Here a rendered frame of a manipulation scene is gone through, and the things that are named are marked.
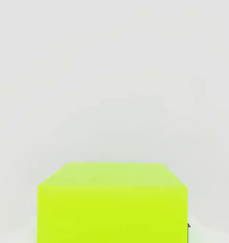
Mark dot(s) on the small yellow-green cube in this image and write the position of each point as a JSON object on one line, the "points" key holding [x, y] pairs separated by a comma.
{"points": [[112, 208]]}

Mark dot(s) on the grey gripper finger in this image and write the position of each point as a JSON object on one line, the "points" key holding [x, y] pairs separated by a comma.
{"points": [[191, 234]]}

